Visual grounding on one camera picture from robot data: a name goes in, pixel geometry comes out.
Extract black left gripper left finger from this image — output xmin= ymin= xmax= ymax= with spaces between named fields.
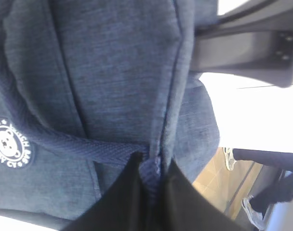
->
xmin=63 ymin=153 xmax=145 ymax=231

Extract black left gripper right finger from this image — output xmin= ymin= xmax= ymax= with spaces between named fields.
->
xmin=159 ymin=161 xmax=245 ymax=231

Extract navy blue lunch bag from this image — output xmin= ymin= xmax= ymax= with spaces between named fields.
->
xmin=0 ymin=0 xmax=219 ymax=231

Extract white sneaker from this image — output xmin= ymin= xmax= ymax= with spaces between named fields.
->
xmin=241 ymin=195 xmax=266 ymax=231
xmin=223 ymin=147 xmax=236 ymax=171

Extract person's dark trouser legs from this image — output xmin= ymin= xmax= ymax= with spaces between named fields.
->
xmin=233 ymin=149 xmax=293 ymax=213

